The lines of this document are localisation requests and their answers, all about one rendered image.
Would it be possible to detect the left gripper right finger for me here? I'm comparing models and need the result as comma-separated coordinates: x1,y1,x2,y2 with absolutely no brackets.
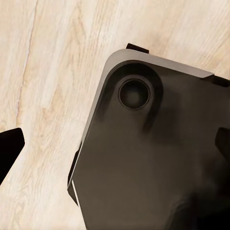
215,127,230,166

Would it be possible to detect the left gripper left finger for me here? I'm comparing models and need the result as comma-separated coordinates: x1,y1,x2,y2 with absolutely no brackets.
0,127,25,185

